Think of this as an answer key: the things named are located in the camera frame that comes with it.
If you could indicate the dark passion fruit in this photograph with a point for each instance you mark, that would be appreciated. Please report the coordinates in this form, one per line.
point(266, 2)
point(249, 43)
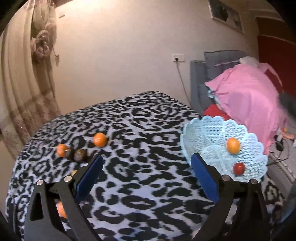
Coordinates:
point(69, 153)
point(80, 155)

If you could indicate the white pillow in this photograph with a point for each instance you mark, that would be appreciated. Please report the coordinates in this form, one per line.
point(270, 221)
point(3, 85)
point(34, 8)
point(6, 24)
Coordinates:
point(251, 61)

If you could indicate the pink blanket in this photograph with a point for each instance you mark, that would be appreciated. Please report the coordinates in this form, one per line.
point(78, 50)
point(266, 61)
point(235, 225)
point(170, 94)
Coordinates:
point(249, 95)

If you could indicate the large yellow-orange orange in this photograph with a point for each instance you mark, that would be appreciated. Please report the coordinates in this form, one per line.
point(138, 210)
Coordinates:
point(233, 146)

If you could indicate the leopard print table cloth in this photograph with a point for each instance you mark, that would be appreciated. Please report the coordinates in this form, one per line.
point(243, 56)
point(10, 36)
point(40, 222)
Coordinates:
point(146, 189)

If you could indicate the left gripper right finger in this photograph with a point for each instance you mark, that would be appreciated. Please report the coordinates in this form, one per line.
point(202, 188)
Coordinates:
point(239, 212)

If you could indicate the white wall socket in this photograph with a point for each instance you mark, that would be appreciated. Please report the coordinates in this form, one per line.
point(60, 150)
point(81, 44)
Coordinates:
point(178, 57)

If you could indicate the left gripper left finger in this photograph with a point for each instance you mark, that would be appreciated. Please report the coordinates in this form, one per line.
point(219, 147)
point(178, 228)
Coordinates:
point(43, 220)

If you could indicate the light blue plastic basket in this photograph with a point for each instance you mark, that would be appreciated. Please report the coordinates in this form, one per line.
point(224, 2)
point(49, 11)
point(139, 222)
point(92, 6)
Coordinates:
point(208, 136)

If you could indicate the large deep orange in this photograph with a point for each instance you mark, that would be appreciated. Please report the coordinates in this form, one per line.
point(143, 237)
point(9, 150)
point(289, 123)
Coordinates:
point(61, 210)

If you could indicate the grey sofa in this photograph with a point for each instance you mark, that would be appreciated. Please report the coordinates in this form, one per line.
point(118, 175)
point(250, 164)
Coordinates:
point(201, 72)

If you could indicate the framed wall picture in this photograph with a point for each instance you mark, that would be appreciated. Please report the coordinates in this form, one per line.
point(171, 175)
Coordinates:
point(226, 15)

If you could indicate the red blanket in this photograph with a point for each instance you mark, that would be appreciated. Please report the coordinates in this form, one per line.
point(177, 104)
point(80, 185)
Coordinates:
point(213, 111)

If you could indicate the beige patterned curtain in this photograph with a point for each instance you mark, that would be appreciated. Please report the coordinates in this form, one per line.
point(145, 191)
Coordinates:
point(28, 36)

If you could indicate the small mandarin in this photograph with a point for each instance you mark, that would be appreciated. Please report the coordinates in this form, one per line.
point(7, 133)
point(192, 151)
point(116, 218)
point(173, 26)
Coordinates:
point(100, 140)
point(61, 150)

